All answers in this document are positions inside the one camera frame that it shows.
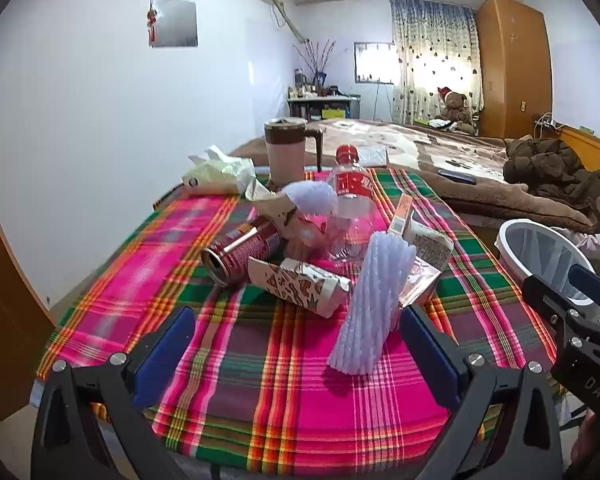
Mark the brown patterned bed blanket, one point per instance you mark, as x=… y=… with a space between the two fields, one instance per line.
x=420 y=145

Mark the wooden wardrobe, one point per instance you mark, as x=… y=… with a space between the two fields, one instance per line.
x=512 y=65

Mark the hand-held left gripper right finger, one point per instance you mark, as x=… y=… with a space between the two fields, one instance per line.
x=430 y=355

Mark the pink green plaid tablecloth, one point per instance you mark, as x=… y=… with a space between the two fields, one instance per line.
x=260 y=385

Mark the short white foam net sleeve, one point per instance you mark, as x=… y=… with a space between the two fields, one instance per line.
x=310 y=197

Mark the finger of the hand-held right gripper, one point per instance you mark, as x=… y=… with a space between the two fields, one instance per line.
x=555 y=300
x=587 y=280

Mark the brown patterned paper pack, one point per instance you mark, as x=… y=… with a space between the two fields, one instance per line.
x=300 y=285

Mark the silver foil wrapper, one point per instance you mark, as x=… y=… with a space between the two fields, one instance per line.
x=420 y=280

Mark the wooden bed headboard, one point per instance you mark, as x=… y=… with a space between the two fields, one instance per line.
x=590 y=150

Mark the clear plastic bottle red label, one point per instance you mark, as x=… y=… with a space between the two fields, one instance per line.
x=350 y=195

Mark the cluttered shelf desk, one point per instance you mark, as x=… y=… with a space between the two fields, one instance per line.
x=325 y=105

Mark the long white foam net sleeve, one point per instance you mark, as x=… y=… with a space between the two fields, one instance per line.
x=375 y=305

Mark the pink mug brown lid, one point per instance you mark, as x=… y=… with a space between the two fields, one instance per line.
x=285 y=155

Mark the red drink can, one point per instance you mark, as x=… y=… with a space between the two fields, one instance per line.
x=245 y=252

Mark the air conditioner pipe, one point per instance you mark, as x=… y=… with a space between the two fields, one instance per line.
x=290 y=22

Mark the dark brown jacket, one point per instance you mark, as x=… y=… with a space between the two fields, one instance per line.
x=550 y=165

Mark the soft tissue pack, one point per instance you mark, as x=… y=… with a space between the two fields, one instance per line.
x=215 y=175

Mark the pink bed sheet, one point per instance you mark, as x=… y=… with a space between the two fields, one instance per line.
x=597 y=242

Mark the red hanging ornament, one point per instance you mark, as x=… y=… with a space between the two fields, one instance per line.
x=153 y=22

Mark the heart print curtain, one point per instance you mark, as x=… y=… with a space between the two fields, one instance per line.
x=430 y=50

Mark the wooden door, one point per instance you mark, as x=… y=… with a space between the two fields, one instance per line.
x=5 y=300

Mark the white orange tissue box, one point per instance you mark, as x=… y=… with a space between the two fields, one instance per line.
x=372 y=156

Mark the white round waste bin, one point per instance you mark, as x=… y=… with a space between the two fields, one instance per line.
x=510 y=255

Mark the orange paper box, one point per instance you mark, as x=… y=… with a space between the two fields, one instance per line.
x=400 y=215

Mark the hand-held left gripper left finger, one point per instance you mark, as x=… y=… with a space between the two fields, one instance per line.
x=166 y=355

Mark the small window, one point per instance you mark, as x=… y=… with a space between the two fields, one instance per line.
x=372 y=62

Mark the brown teddy bear red hat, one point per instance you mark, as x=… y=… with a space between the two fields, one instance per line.
x=457 y=110

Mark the vase of bare branches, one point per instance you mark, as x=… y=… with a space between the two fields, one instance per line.
x=317 y=62

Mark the silver wall mirror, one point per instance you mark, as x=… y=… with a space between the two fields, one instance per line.
x=177 y=22

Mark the white printed carton box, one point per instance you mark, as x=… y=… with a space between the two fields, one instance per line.
x=430 y=247

